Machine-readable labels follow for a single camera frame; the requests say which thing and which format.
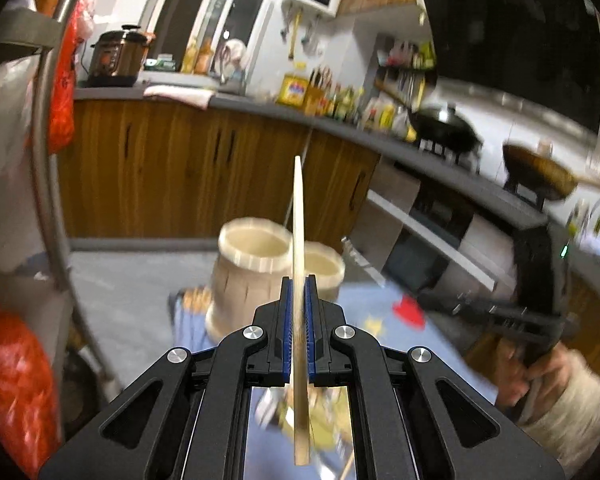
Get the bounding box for wooden base cabinets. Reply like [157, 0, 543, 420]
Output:
[57, 97, 382, 242]

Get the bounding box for hanging red plastic bag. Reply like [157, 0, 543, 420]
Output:
[49, 15, 79, 155]

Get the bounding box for orange bottle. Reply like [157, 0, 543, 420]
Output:
[198, 37, 216, 74]

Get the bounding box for black range hood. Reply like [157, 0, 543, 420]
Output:
[417, 0, 600, 136]

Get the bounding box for person's right forearm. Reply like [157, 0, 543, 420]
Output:
[520, 349, 600, 477]

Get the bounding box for gas stove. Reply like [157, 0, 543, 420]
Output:
[419, 139, 482, 173]

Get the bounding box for blue printed tablecloth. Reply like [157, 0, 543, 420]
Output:
[170, 280, 502, 480]

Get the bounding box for brown wok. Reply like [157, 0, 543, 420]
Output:
[502, 142, 600, 202]

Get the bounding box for brown electric pressure cooker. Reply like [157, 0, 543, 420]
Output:
[87, 25, 149, 88]

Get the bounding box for yellow cooking oil bottle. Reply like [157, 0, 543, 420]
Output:
[278, 72, 311, 107]

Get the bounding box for black wok with lid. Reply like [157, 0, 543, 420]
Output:
[374, 77, 484, 157]

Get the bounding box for white plastic bag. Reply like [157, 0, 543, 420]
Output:
[0, 55, 49, 272]

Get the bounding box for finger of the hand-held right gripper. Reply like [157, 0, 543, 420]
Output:
[487, 309, 577, 343]
[417, 292, 526, 321]

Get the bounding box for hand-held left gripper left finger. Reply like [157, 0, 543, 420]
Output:
[40, 276, 294, 480]

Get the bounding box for wooden utensil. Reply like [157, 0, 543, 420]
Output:
[292, 156, 315, 466]

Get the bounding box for wooden knife block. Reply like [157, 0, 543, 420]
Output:
[305, 67, 334, 114]

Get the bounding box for person's right hand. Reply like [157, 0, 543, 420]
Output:
[495, 341, 573, 411]

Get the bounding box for red mesh bag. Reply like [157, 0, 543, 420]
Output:
[0, 305, 64, 479]

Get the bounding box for beige barrel utensil holder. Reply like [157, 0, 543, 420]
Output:
[302, 242, 346, 307]
[205, 217, 296, 342]

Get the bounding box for kitchen window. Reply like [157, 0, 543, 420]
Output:
[150, 0, 302, 77]

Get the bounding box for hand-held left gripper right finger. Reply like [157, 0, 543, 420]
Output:
[304, 275, 566, 480]

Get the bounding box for white rag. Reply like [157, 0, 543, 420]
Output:
[225, 39, 249, 69]

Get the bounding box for stainless steel oven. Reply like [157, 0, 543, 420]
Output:
[365, 165, 522, 292]

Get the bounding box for metal storage rack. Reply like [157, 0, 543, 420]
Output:
[0, 0, 122, 401]

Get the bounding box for wall spice rack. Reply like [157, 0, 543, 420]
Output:
[377, 35, 439, 107]

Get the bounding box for row of condiment bottles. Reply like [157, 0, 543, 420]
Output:
[325, 82, 417, 142]

